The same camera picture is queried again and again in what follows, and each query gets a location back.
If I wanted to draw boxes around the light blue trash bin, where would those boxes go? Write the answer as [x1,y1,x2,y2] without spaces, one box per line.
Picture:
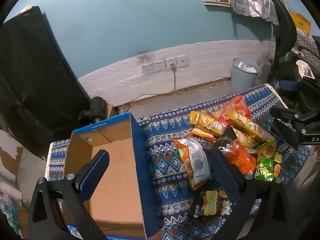
[230,58,260,95]

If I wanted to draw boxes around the small yellow snack packet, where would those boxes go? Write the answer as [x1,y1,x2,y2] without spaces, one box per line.
[232,129,255,148]

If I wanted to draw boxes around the yellow box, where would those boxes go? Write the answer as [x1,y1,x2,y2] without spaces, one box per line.
[289,7,312,37]

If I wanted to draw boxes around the grey plug cable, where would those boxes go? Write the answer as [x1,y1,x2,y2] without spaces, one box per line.
[130,64,232,103]

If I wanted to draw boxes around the black office chair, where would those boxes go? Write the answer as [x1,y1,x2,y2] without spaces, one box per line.
[264,0,320,93]

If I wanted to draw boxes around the person in dark clothes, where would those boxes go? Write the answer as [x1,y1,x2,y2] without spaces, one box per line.
[0,5,92,155]

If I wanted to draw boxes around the slim orange snack packet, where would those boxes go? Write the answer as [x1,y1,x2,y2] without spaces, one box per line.
[190,127,216,142]

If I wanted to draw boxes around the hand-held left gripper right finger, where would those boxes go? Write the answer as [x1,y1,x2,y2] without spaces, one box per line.
[209,150,300,240]

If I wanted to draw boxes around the black camera on box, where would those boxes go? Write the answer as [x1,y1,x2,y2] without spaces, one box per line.
[78,96,109,124]

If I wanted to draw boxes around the black yellow snack packet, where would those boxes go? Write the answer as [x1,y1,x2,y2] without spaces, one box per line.
[191,190,234,220]

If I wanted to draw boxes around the wooden wall shelf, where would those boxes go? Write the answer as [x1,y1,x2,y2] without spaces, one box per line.
[202,0,232,7]

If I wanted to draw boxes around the long yellow snack packet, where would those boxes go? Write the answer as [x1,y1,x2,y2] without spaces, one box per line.
[227,110,275,144]

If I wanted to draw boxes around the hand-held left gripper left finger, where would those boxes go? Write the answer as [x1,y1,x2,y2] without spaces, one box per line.
[27,149,110,240]

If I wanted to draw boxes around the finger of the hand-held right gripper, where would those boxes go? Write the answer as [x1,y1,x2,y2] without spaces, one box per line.
[269,106,308,151]
[279,76,320,98]

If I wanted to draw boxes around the teal plastic bag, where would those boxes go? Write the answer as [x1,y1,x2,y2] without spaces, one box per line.
[0,180,23,230]

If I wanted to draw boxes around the orange silver snack packet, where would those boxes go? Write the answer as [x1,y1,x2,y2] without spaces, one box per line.
[172,137,212,190]

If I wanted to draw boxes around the large red snack packet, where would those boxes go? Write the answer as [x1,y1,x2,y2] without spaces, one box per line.
[211,95,252,128]

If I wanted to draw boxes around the blue cardboard box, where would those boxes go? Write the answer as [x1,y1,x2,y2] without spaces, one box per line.
[62,112,160,239]

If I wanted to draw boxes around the black floor cables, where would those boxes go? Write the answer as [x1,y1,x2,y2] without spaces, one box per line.
[117,102,132,114]

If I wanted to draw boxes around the patterned blue tablecloth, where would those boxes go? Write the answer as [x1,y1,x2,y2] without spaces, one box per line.
[45,84,310,240]

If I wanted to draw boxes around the small brown cardboard box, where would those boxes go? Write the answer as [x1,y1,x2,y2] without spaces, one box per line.
[106,104,120,119]

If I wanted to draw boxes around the green snack packet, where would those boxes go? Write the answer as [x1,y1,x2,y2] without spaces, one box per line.
[254,141,278,182]

